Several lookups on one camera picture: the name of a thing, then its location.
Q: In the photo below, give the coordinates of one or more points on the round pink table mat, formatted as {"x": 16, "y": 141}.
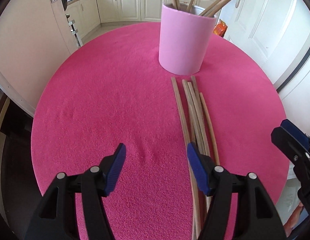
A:
{"x": 113, "y": 90}

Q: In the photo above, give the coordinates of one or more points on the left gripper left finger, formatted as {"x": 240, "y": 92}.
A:
{"x": 56, "y": 214}

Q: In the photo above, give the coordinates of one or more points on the cream lower kitchen cabinets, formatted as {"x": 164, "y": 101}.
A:
{"x": 89, "y": 14}

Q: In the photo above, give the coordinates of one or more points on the white metal rack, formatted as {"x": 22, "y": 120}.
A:
{"x": 74, "y": 31}

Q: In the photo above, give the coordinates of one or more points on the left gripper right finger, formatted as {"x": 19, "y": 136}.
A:
{"x": 255, "y": 215}

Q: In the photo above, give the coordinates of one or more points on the person's right hand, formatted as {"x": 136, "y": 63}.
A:
{"x": 293, "y": 219}

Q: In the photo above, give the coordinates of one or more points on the pink cylindrical utensil holder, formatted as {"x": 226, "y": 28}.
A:
{"x": 184, "y": 38}

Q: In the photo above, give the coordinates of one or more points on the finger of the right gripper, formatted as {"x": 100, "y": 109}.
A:
{"x": 296, "y": 133}
{"x": 288, "y": 145}

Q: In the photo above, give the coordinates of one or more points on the cream sliding door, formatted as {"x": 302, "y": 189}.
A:
{"x": 35, "y": 39}

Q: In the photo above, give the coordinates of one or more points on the wooden chopstick on mat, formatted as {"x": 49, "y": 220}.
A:
{"x": 188, "y": 98}
{"x": 210, "y": 129}
{"x": 199, "y": 124}
{"x": 195, "y": 200}
{"x": 192, "y": 132}

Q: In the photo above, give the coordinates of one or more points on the orange snack bag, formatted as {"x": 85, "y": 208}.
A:
{"x": 220, "y": 28}

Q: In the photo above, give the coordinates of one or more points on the white room door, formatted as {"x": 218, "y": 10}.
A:
{"x": 274, "y": 33}

